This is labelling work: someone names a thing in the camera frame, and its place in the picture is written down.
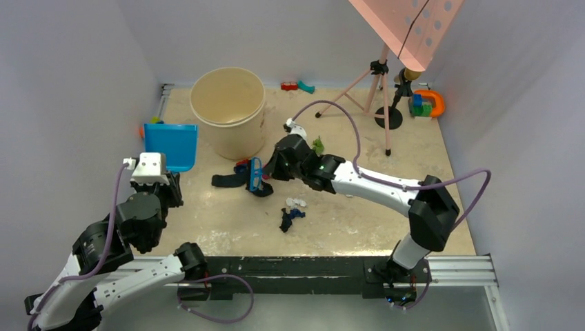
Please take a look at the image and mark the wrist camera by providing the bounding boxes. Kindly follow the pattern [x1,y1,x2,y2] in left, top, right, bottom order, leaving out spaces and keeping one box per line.
[122,152,170,185]
[284,118,307,141]

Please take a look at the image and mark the pink music stand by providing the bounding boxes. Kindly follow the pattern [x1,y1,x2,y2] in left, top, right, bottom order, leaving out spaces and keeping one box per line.
[333,0,465,156]

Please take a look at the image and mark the red toy block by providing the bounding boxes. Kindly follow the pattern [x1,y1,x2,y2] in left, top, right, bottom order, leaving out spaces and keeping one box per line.
[280,81,299,91]

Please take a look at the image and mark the black twisted paper scrap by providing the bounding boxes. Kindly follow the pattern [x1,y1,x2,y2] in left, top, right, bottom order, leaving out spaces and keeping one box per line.
[279,208,293,233]

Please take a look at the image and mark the green blue toy blocks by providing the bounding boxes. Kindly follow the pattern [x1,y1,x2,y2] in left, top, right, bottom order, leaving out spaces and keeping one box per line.
[408,94,433,117]

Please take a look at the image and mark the white scrap near dustpan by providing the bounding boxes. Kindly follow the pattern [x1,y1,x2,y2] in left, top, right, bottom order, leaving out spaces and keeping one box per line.
[286,197,307,209]

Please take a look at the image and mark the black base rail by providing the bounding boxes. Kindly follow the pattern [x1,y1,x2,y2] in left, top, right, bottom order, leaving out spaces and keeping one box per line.
[177,256,431,305]

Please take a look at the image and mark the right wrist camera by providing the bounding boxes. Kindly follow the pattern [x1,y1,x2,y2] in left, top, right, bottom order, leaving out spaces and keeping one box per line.
[284,118,307,141]

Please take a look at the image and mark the beige plastic bucket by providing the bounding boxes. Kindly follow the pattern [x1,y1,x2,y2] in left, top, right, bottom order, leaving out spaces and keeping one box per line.
[190,67,266,160]

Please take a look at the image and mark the blue scrap on brush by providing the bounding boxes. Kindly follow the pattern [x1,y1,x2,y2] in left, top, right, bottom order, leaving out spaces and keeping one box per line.
[289,208,306,219]

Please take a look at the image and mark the blue scrap by strip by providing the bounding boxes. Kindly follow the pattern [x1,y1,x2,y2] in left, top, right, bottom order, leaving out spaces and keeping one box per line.
[233,164,249,174]

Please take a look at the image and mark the blue hand brush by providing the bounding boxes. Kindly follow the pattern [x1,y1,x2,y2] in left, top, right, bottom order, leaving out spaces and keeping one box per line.
[248,157,264,192]

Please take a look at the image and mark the green paper scrap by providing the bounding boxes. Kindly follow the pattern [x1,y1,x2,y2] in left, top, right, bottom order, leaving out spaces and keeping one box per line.
[311,136,325,155]

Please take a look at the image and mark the blue dustpan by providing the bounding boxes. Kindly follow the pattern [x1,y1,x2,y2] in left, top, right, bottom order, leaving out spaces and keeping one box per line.
[143,123,199,172]

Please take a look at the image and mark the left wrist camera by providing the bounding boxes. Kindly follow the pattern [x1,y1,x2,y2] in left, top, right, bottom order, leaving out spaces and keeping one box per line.
[122,152,170,185]

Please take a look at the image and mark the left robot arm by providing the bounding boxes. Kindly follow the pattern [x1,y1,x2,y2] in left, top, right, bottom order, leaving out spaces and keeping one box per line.
[25,172,208,330]

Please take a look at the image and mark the black microphone stand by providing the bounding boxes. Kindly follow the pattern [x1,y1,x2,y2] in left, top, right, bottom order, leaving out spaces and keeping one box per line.
[375,68,422,130]

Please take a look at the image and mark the long black paper strip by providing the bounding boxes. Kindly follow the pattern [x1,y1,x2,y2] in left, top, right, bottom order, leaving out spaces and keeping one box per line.
[211,173,274,197]

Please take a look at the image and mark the orange ring toy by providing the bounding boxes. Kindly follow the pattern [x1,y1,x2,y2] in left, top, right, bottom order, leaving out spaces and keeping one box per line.
[414,89,446,118]

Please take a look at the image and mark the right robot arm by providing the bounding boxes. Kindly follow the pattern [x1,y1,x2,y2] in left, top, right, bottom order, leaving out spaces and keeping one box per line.
[264,134,459,281]

